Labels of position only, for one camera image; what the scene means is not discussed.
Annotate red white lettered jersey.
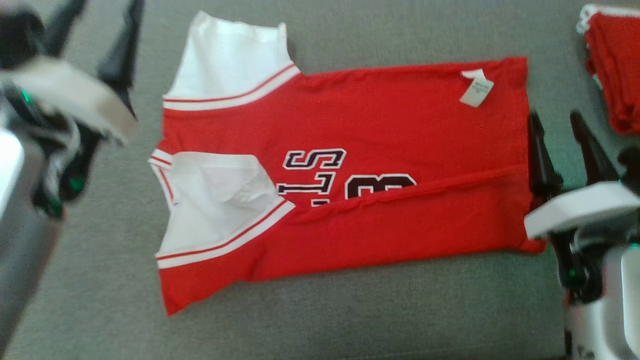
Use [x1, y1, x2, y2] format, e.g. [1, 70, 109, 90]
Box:
[148, 10, 548, 317]

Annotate large grey sofa seat cushion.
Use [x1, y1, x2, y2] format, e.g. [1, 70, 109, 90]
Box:
[0, 0, 640, 360]

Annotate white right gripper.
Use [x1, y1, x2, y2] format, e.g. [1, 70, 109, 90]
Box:
[523, 111, 640, 305]

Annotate red shorts white stripes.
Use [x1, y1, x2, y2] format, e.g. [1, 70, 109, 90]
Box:
[576, 4, 640, 136]

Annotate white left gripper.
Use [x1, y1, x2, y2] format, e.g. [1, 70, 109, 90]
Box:
[0, 0, 146, 221]

